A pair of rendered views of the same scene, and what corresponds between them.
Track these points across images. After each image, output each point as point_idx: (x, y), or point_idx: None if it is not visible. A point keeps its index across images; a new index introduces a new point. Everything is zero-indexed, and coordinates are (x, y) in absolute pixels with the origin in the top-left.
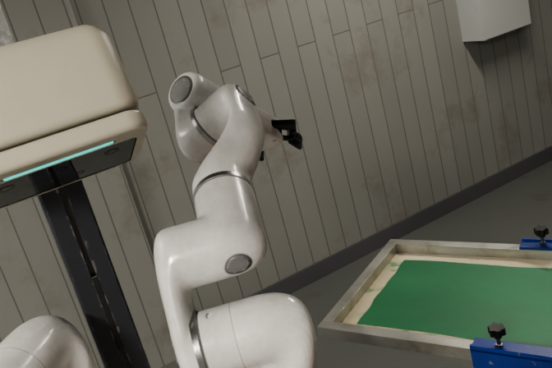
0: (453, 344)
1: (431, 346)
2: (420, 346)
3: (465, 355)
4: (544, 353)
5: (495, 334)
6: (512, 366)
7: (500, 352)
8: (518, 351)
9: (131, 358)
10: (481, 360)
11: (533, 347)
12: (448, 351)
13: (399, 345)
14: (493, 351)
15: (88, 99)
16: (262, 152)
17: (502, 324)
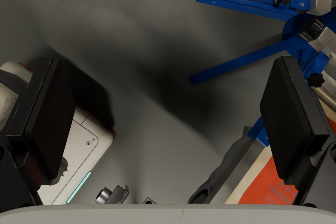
0: None
1: None
2: None
3: None
4: (260, 0)
5: None
6: (230, 6)
7: (227, 0)
8: (243, 1)
9: None
10: (207, 0)
11: None
12: None
13: None
14: None
15: None
16: (65, 91)
17: None
